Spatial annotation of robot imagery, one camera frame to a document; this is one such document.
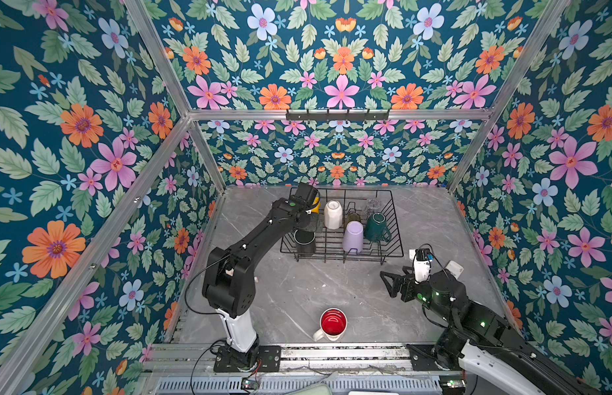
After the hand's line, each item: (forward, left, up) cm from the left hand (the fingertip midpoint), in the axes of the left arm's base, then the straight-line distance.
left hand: (312, 216), depth 87 cm
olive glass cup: (+11, -18, -16) cm, 26 cm away
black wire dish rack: (-1, -6, -17) cm, 18 cm away
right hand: (-23, -23, +2) cm, 33 cm away
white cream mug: (+5, -8, -6) cm, 11 cm away
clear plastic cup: (+12, -26, -10) cm, 30 cm away
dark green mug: (-2, -24, -8) cm, 25 cm away
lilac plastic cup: (-6, -14, -6) cm, 17 cm away
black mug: (-7, +3, -5) cm, 9 cm away
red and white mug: (-34, -5, -10) cm, 36 cm away
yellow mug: (+7, -2, -5) cm, 9 cm away
